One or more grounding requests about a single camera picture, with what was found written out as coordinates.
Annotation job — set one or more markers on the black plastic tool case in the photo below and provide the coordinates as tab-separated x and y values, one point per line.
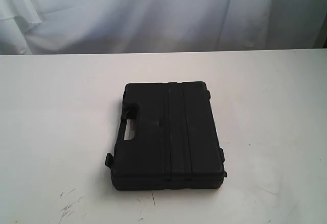
166	139

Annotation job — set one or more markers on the white backdrop curtain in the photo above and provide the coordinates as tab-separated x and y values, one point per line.
142	26

